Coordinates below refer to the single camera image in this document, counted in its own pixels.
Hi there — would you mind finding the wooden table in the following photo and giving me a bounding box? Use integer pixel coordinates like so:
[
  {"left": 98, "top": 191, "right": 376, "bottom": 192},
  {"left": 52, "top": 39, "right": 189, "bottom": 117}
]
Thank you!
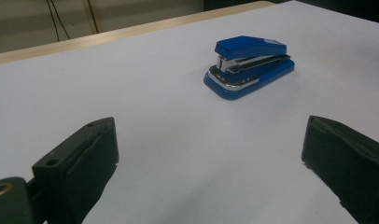
[{"left": 0, "top": 0, "right": 275, "bottom": 67}]

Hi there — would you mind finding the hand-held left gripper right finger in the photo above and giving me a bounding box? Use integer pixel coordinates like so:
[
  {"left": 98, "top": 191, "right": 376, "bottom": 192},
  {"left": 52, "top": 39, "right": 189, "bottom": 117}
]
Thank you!
[{"left": 301, "top": 115, "right": 379, "bottom": 224}]

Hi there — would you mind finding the white table cover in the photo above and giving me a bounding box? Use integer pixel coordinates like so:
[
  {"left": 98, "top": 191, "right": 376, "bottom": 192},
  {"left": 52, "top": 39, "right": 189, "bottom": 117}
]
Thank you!
[{"left": 0, "top": 0, "right": 379, "bottom": 224}]

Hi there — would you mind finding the blue stapler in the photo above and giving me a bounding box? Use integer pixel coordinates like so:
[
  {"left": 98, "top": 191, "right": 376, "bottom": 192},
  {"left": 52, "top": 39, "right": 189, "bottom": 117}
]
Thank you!
[{"left": 203, "top": 35, "right": 296, "bottom": 101}]

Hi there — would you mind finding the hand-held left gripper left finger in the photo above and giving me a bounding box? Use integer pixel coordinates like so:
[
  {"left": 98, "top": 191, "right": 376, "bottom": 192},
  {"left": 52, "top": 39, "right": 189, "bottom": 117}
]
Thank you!
[{"left": 32, "top": 117, "right": 120, "bottom": 224}]

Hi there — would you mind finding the black hanging cable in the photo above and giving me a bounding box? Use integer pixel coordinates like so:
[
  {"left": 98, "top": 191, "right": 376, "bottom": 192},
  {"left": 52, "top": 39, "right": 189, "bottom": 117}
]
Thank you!
[
  {"left": 49, "top": 0, "right": 71, "bottom": 41},
  {"left": 46, "top": 0, "right": 61, "bottom": 43}
]

